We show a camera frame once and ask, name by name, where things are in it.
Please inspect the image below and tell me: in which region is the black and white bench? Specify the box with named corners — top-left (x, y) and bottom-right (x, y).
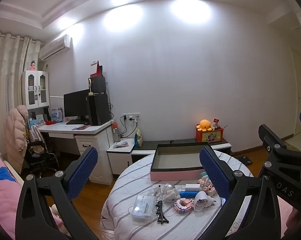
top-left (132, 138), bottom-right (233, 165)

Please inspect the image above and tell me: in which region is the yellow blue snack bag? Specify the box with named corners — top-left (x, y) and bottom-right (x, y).
top-left (134, 129), bottom-right (143, 147)

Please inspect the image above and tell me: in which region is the red toy box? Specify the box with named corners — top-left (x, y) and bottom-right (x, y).
top-left (195, 127), bottom-right (224, 143)

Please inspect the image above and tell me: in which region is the pink plush doll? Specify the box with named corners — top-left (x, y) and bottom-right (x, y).
top-left (203, 182), bottom-right (217, 197)

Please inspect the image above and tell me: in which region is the black floor scale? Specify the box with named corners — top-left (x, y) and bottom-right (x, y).
top-left (234, 155), bottom-right (254, 167)

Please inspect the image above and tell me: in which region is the white wall outlet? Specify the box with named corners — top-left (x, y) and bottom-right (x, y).
top-left (122, 113), bottom-right (141, 121)

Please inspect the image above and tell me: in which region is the pink blanket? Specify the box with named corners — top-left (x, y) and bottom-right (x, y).
top-left (0, 149), bottom-right (66, 240)

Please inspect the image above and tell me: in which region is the white desk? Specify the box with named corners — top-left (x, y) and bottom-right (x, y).
top-left (37, 120), bottom-right (115, 185)

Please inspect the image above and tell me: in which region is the bottle with orange cap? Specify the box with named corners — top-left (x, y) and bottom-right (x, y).
top-left (112, 122), bottom-right (121, 143)

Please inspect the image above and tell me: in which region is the pink jacket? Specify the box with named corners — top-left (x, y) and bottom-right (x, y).
top-left (4, 104), bottom-right (29, 174)

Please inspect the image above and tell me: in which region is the blue white box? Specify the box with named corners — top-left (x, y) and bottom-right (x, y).
top-left (51, 106), bottom-right (63, 123)

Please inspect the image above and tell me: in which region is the pink box with black rim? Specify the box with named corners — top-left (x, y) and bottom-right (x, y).
top-left (150, 142), bottom-right (217, 181)

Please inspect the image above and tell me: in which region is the black hair clip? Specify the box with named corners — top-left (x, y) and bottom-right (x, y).
top-left (155, 200), bottom-right (169, 225)

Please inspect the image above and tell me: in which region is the white curtain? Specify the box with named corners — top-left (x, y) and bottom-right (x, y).
top-left (0, 32), bottom-right (45, 150)

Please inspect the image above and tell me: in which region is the round table striped cloth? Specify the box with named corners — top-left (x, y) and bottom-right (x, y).
top-left (101, 150), bottom-right (256, 240)

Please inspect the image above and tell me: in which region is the black computer tower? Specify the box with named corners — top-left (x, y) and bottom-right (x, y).
top-left (87, 93), bottom-right (111, 126)

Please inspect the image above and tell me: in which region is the pink fabric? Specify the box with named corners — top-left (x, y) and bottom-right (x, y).
top-left (275, 195), bottom-right (301, 240)

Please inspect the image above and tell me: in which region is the clear plastic box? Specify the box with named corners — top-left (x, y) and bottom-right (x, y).
top-left (131, 194), bottom-right (157, 222)

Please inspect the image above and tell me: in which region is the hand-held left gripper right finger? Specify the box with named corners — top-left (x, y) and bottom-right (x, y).
top-left (199, 146), bottom-right (281, 240)

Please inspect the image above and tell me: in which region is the clear glass bottle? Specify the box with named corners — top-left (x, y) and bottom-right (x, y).
top-left (148, 184), bottom-right (166, 200)

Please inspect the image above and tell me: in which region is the black speaker box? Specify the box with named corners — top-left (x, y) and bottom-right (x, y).
top-left (89, 76), bottom-right (107, 94)

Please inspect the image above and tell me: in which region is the white door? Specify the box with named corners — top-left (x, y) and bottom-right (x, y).
top-left (289, 49), bottom-right (301, 139)

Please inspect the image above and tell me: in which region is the orange octopus plush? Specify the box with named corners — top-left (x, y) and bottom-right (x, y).
top-left (197, 119), bottom-right (214, 132)

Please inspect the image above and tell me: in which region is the pink building block model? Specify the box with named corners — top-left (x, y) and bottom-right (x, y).
top-left (174, 197), bottom-right (194, 214)

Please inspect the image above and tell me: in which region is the white wall cabinet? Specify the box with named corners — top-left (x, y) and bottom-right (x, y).
top-left (22, 70), bottom-right (50, 110)

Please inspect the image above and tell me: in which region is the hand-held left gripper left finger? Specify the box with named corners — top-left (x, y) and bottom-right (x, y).
top-left (15, 146), bottom-right (99, 240)

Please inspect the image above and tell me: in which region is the white air conditioner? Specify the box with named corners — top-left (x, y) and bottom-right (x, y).
top-left (39, 34), bottom-right (72, 61)

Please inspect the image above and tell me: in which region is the blue tube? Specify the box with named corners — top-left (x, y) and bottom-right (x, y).
top-left (178, 191), bottom-right (199, 199)

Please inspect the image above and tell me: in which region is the black monitor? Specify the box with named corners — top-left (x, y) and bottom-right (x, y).
top-left (64, 89), bottom-right (91, 124)

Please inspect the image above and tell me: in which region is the white robot toy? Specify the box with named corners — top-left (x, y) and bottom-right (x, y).
top-left (162, 183), bottom-right (181, 203)

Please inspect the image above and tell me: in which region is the black office chair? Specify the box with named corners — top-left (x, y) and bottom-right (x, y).
top-left (23, 140), bottom-right (61, 179)

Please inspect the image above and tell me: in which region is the white shell-shaped toy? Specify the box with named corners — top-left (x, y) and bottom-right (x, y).
top-left (193, 191), bottom-right (214, 212)

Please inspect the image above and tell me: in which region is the white nightstand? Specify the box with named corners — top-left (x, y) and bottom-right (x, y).
top-left (106, 138), bottom-right (136, 177)

